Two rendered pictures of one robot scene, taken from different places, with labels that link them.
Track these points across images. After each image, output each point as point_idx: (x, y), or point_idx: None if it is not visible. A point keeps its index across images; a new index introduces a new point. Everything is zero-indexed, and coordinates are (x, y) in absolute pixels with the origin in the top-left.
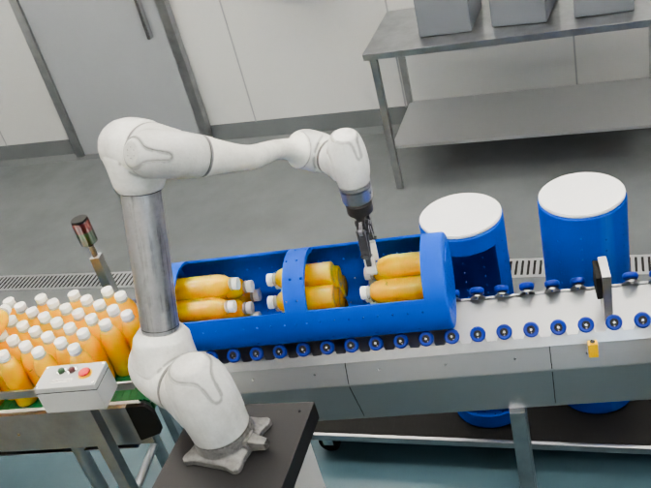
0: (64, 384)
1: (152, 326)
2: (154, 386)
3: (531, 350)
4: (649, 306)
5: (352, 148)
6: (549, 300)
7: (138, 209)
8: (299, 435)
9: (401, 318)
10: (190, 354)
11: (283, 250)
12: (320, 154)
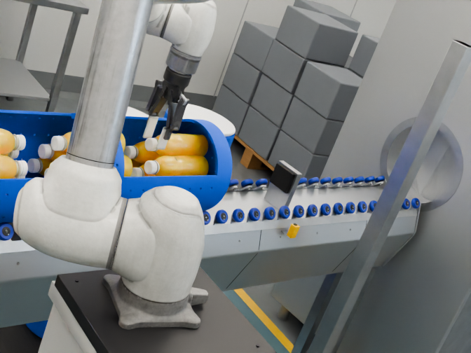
0: None
1: (107, 154)
2: (108, 229)
3: (250, 233)
4: (296, 204)
5: (216, 15)
6: (233, 197)
7: (146, 4)
8: (217, 288)
9: (194, 192)
10: (169, 188)
11: (64, 113)
12: (172, 13)
